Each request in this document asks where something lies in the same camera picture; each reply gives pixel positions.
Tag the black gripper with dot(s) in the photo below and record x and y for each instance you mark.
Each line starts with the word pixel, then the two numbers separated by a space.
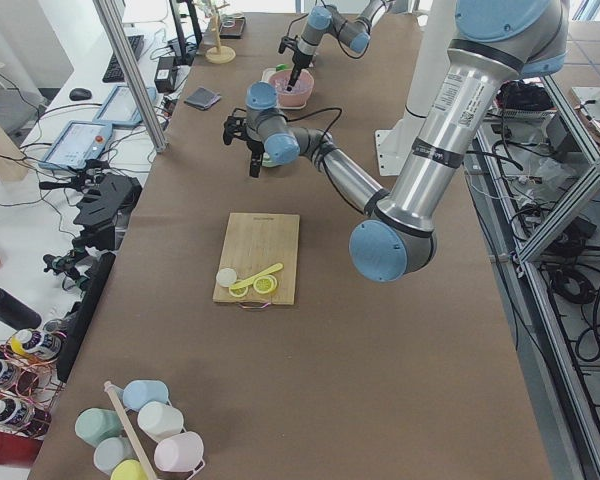
pixel 298 61
pixel 254 148

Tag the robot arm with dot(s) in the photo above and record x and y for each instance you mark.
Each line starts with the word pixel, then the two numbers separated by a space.
pixel 494 42
pixel 353 36

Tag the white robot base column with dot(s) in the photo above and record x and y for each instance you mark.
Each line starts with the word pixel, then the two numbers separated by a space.
pixel 432 65

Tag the mint green bowl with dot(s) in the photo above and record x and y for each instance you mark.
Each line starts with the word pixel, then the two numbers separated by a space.
pixel 268 162

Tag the pink bowl of ice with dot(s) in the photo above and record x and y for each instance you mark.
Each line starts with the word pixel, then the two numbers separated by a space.
pixel 292 90

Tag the cream serving tray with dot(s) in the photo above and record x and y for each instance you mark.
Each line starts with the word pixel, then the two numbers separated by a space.
pixel 270 80

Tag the grey folded cloth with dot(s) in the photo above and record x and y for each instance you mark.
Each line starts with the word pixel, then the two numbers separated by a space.
pixel 202 99

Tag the wooden mug tree stand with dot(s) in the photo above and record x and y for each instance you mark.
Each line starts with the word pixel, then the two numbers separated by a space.
pixel 218 53

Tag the wooden cutting board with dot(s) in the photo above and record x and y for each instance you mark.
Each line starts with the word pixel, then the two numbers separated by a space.
pixel 255 241

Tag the yellow plastic knife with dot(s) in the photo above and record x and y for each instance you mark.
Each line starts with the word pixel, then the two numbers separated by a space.
pixel 250 280

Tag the lemon slice near bun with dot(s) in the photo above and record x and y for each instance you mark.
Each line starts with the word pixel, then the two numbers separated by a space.
pixel 239 289

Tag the far teach pendant tablet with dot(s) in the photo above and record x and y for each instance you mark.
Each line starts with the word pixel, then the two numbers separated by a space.
pixel 119 109

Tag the teach pendant tablet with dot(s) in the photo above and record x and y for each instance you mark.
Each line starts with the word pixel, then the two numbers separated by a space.
pixel 119 109
pixel 78 143

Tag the near teach pendant tablet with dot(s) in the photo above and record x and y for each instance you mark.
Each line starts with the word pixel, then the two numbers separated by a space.
pixel 78 143

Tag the black computer mouse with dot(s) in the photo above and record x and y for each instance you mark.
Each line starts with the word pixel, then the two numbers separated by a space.
pixel 80 94

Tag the black foam bar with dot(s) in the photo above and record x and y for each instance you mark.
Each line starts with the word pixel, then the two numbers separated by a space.
pixel 80 325

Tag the light blue cup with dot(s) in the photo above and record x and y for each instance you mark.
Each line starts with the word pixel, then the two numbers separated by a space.
pixel 138 393

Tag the oolong tea bottle far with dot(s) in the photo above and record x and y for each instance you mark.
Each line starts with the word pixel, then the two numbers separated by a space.
pixel 41 345

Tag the oolong tea bottle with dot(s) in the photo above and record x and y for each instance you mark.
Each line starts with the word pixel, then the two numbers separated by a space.
pixel 15 414
pixel 41 345
pixel 15 379

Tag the white cup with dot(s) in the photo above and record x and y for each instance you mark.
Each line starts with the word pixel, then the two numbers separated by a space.
pixel 160 421

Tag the black thermos bottle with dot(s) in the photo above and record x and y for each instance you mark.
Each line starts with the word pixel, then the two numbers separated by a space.
pixel 16 314

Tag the pink cup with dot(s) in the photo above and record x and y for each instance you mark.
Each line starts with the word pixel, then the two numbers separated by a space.
pixel 183 452

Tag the mint green cup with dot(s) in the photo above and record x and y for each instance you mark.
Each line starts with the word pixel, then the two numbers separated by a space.
pixel 95 425

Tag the oolong tea bottle middle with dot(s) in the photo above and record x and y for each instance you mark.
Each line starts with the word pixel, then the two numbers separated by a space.
pixel 15 379

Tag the grey cup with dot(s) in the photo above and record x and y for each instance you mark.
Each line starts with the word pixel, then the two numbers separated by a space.
pixel 111 452

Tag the yellow cup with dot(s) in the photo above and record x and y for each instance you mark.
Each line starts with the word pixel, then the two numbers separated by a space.
pixel 129 469

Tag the oolong tea bottle near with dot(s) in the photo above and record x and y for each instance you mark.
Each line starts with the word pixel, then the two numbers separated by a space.
pixel 15 414

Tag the lemon slice near handle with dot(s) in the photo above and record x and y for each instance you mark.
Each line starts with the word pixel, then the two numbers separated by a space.
pixel 265 284

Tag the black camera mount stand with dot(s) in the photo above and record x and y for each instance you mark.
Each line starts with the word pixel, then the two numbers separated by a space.
pixel 105 208

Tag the aluminium frame post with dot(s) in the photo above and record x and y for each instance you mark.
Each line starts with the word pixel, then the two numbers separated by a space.
pixel 110 19

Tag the white wire cup rack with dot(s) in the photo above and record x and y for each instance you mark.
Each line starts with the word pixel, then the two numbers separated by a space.
pixel 148 464

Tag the copper wire bottle rack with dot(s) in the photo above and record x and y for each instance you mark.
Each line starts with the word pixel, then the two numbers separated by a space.
pixel 43 398

